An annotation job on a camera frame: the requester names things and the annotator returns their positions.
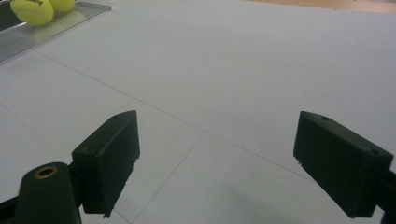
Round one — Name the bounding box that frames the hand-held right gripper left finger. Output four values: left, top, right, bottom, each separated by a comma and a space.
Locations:
71, 109, 141, 218

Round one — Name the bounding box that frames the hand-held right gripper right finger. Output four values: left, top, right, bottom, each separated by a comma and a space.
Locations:
292, 110, 394, 219

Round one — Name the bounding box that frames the clear plastic container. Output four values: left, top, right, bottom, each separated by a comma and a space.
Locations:
0, 0, 112, 64

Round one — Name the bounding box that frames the yellow tennis ball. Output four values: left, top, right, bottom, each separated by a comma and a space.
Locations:
9, 0, 55, 27
48, 0, 76, 14

